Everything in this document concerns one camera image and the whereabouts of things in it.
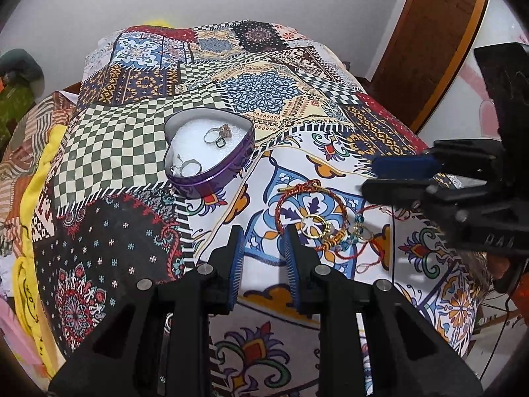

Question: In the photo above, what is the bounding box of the silver ring with brown stone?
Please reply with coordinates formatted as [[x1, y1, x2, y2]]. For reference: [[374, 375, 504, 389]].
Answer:
[[202, 123, 235, 149]]

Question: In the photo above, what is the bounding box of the brown striped blanket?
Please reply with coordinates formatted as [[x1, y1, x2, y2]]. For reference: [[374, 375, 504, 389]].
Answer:
[[1, 91, 77, 257]]

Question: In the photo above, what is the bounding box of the purple heart-shaped tin box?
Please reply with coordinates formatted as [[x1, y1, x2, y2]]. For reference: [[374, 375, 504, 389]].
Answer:
[[164, 108, 256, 199]]

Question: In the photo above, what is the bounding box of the grey-green plush cushion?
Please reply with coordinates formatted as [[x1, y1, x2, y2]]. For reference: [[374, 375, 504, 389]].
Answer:
[[0, 48, 45, 96]]

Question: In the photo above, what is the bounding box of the yellow cloth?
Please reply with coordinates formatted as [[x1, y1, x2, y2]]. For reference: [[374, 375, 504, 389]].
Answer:
[[12, 125, 66, 378]]

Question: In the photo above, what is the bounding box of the silver star ring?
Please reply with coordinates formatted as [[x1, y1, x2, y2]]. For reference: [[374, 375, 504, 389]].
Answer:
[[170, 154, 204, 179]]

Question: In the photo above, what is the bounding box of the brown wooden door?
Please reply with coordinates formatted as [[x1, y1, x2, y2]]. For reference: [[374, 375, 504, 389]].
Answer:
[[370, 0, 488, 133]]

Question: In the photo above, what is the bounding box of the patchwork patterned bedspread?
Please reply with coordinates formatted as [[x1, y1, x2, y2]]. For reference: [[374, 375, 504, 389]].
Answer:
[[32, 21, 482, 396]]

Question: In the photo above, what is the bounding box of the green patterned box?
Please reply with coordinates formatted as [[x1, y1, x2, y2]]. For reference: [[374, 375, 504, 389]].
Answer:
[[0, 82, 35, 149]]

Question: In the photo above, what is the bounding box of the yellow pillow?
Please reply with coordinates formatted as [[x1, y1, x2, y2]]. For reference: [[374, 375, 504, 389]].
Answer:
[[143, 19, 174, 29]]

